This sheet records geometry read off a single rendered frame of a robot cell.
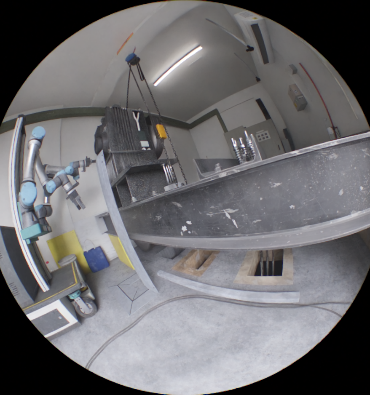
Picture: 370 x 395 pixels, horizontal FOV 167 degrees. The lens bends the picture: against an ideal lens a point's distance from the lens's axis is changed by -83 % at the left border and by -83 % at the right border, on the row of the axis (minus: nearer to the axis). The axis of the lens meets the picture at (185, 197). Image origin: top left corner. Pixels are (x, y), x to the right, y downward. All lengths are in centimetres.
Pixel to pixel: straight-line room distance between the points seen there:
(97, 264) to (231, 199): 177
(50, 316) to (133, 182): 115
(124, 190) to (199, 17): 257
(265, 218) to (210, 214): 20
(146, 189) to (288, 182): 83
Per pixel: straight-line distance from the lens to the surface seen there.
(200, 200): 49
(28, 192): 88
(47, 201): 160
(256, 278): 88
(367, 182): 55
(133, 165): 78
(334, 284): 87
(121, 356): 86
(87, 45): 236
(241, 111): 401
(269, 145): 347
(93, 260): 189
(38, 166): 114
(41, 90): 280
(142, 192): 90
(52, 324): 115
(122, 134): 118
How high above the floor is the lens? 65
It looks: 4 degrees down
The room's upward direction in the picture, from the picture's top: 19 degrees counter-clockwise
